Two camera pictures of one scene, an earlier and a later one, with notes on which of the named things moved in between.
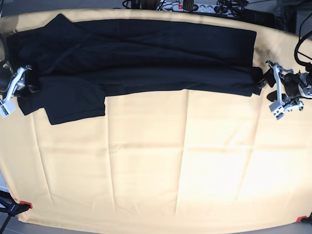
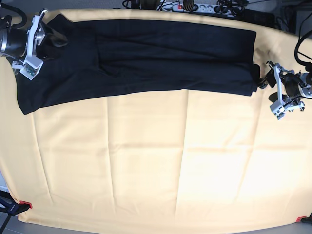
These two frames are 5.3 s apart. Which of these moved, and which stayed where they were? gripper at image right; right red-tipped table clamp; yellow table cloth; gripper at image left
Moved: gripper at image left
Stayed: right red-tipped table clamp; yellow table cloth; gripper at image right
